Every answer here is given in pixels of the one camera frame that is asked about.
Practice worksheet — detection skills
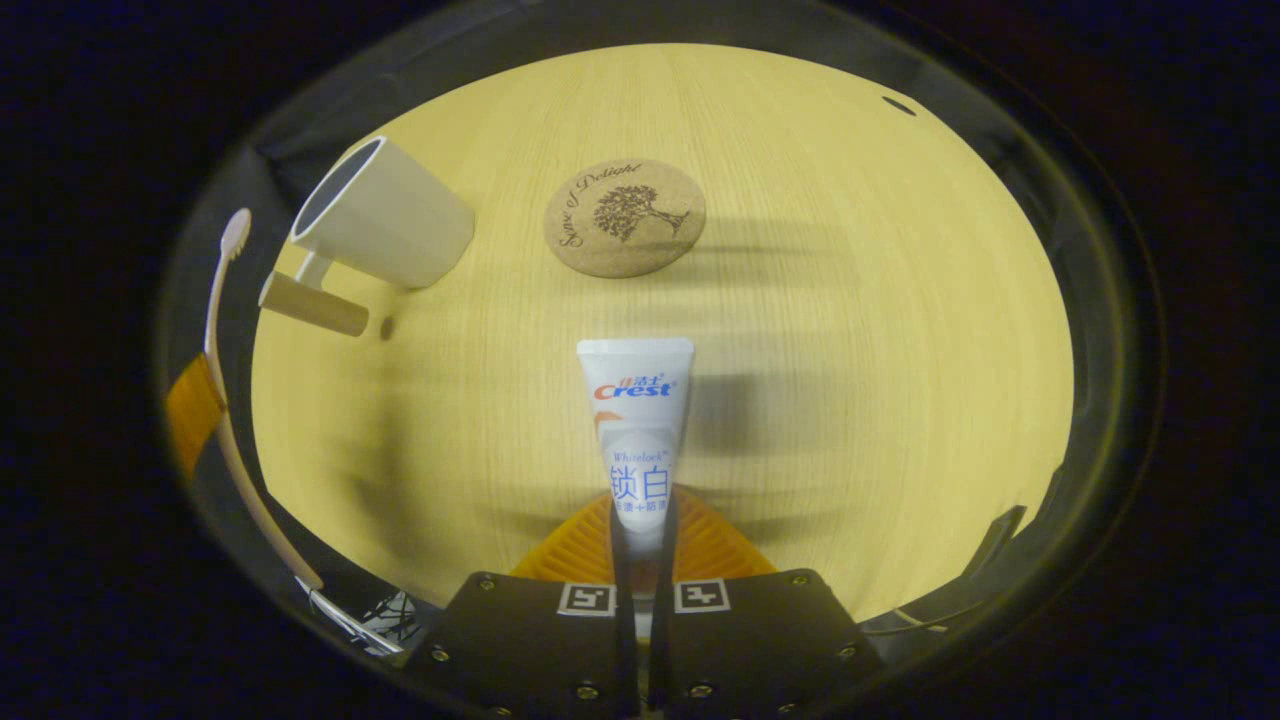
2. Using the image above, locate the white toothbrush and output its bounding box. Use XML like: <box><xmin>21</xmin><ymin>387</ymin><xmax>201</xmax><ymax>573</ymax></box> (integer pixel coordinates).
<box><xmin>203</xmin><ymin>208</ymin><xmax>326</xmax><ymax>591</ymax></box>

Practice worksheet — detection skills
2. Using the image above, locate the white toothpaste tube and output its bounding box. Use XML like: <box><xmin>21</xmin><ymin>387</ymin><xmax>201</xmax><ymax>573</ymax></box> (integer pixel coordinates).
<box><xmin>577</xmin><ymin>338</ymin><xmax>695</xmax><ymax>641</ymax></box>

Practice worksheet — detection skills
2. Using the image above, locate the white cup with wooden handle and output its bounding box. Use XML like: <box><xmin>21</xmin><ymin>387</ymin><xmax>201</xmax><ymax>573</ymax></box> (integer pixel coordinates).
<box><xmin>258</xmin><ymin>136</ymin><xmax>476</xmax><ymax>338</ymax></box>

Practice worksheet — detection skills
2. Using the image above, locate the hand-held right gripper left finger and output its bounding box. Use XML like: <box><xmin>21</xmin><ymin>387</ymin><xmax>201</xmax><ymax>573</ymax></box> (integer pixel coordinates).
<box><xmin>405</xmin><ymin>493</ymin><xmax>641</xmax><ymax>720</ymax></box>

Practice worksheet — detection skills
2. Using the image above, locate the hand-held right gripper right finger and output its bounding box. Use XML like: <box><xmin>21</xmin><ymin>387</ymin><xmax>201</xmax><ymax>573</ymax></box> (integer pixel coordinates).
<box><xmin>648</xmin><ymin>485</ymin><xmax>886</xmax><ymax>717</ymax></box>

